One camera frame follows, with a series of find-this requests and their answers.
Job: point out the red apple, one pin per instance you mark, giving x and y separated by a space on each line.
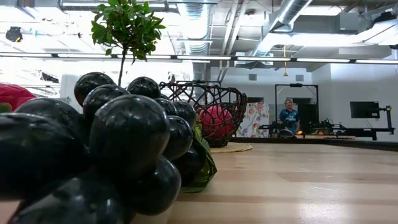
216 121

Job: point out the black grape bunch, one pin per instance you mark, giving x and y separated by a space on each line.
127 133

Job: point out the large round red fruit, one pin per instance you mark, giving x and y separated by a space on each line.
15 93

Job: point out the dark brown wicker basket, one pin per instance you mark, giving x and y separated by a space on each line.
217 141

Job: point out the long ceiling light strip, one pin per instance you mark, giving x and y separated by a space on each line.
202 58

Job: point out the floral print banner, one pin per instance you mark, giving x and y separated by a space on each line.
256 119

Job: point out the person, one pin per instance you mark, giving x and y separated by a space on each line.
289 116

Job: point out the yellow hanging pendant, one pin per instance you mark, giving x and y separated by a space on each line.
285 74

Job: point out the green leafy plant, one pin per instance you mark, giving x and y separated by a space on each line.
127 25

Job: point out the distant black robot workstation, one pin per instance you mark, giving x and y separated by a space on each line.
342 132

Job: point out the black monitor on stand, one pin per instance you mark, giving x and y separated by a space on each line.
363 109

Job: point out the black ceiling-mounted device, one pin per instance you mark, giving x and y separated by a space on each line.
14 34

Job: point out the square wall vent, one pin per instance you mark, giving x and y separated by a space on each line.
252 77
299 77

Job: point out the silver spiral ventilation duct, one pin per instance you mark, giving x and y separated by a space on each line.
196 28
289 12

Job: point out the black metal portal frame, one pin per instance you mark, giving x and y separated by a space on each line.
295 85

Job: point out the black aluminium table frame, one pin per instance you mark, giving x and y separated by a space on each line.
342 143

